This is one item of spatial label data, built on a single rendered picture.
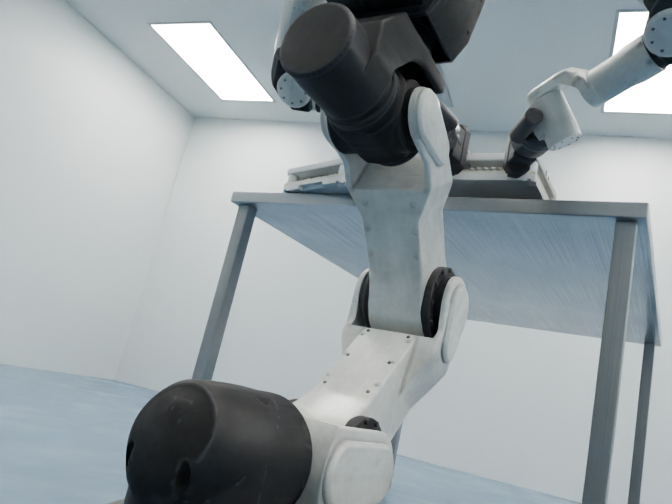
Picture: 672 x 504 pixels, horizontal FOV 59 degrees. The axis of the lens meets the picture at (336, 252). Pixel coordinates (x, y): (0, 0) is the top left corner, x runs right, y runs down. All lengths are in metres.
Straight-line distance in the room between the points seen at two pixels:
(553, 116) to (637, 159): 4.23
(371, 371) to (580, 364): 4.06
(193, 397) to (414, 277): 0.50
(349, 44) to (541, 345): 4.32
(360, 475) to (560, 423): 4.15
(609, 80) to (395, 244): 0.48
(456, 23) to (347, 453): 0.65
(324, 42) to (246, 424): 0.47
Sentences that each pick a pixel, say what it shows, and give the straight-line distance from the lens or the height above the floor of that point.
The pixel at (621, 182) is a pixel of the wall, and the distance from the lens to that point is 5.35.
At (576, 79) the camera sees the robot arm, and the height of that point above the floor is 1.01.
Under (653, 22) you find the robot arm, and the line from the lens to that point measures 1.09.
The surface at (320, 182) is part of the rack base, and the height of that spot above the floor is 0.89.
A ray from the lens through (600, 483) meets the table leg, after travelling 1.28.
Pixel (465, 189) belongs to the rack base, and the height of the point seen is 0.92.
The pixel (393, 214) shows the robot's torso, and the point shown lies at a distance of 0.99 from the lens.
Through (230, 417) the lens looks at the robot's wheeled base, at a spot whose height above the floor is 0.33.
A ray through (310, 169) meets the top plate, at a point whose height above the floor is 0.93.
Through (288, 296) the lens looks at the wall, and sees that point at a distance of 5.51.
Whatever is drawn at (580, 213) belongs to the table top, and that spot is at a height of 0.85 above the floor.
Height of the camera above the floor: 0.38
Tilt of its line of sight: 13 degrees up
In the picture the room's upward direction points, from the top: 13 degrees clockwise
